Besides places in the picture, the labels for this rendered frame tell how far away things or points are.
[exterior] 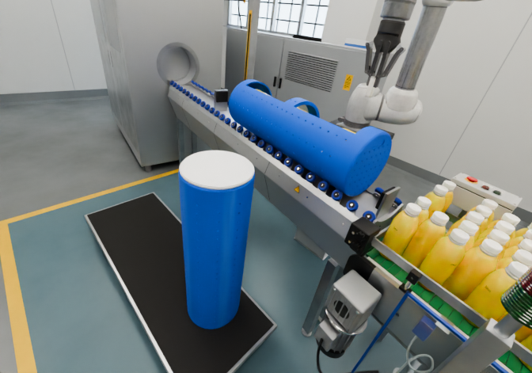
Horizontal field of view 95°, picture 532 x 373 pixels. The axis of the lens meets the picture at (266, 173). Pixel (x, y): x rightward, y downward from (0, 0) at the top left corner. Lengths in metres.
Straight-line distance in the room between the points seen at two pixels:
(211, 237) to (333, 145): 0.58
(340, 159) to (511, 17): 2.98
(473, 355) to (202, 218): 0.76
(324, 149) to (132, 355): 1.40
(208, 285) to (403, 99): 1.36
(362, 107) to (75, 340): 2.00
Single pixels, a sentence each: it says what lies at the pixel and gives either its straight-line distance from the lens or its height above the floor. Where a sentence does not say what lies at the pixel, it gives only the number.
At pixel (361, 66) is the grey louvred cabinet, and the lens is 2.64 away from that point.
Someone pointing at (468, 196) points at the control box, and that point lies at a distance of 1.20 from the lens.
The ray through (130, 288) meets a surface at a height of 0.15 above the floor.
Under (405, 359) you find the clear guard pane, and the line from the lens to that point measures 0.97.
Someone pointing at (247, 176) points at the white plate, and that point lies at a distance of 0.89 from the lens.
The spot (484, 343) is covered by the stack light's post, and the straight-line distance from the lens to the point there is 0.67.
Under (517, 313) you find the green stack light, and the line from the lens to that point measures 0.59.
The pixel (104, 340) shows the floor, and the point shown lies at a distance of 1.77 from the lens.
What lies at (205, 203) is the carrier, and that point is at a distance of 0.87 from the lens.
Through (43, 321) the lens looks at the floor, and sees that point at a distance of 1.96.
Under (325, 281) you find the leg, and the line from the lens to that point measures 1.32.
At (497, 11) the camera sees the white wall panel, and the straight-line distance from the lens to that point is 3.72.
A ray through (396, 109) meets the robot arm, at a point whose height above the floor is 1.21.
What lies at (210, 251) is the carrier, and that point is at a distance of 1.02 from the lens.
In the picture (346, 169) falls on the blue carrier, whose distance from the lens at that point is 0.93.
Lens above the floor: 1.51
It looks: 31 degrees down
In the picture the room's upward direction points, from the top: 8 degrees clockwise
